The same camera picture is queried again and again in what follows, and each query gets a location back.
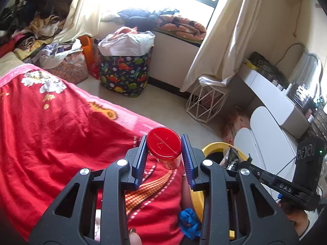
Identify dark blue clothes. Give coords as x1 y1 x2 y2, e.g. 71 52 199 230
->
118 8 179 26

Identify orange cloth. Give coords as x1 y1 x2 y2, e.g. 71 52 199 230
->
112 26 138 37

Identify grey white clothes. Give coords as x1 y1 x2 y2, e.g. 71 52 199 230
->
33 39 82 68

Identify cardboard box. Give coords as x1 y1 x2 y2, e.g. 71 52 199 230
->
221 108 252 143

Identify yellow trash bin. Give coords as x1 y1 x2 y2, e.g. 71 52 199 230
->
190 141 248 240

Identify red bag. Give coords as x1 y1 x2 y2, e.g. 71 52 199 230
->
88 39 101 79

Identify beige bed sheet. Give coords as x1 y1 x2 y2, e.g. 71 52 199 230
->
0 52 25 78

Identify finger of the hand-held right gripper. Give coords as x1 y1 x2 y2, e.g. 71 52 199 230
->
240 154 277 191

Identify pink floral fabric bag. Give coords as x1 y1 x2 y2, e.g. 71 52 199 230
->
48 52 88 84

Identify blue plastic bag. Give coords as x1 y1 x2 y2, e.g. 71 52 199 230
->
178 208 202 239

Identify white plastic bag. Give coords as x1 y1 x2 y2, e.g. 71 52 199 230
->
98 31 156 56

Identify grey cable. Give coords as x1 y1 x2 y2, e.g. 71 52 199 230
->
274 42 307 67

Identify orange patterned folded blanket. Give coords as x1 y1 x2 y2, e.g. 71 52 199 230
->
156 15 207 40

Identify black bag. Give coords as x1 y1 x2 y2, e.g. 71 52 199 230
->
248 52 289 87

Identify person's left hand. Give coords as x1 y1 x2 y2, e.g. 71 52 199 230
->
129 228 142 245

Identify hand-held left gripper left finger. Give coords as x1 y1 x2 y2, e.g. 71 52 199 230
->
28 137 149 245

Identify person's right forearm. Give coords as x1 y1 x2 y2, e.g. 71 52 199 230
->
295 219 318 240

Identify cream curtain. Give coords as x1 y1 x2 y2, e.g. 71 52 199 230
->
54 0 110 44
180 0 278 92

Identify person's right hand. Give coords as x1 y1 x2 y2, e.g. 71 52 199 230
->
278 200 310 229

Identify red floral blanket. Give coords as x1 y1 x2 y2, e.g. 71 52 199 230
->
0 64 184 245

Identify white desk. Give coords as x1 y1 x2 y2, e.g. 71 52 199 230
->
237 64 311 138

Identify orange bag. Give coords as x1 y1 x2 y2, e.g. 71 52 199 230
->
78 36 94 68

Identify white wire basket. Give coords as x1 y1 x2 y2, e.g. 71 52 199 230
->
186 76 229 123

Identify black cosmetics organizer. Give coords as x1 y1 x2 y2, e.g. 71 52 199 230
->
283 82 327 143

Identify white chair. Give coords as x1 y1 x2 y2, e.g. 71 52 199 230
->
234 106 298 182

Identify dinosaur print laundry bag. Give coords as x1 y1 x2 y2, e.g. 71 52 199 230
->
98 47 153 98

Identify pile of dark clothes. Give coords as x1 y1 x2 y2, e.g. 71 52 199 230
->
0 0 73 54

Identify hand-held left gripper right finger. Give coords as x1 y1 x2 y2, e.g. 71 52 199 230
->
180 133 300 245

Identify red plastic bottle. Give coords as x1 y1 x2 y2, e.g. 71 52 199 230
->
146 127 183 170

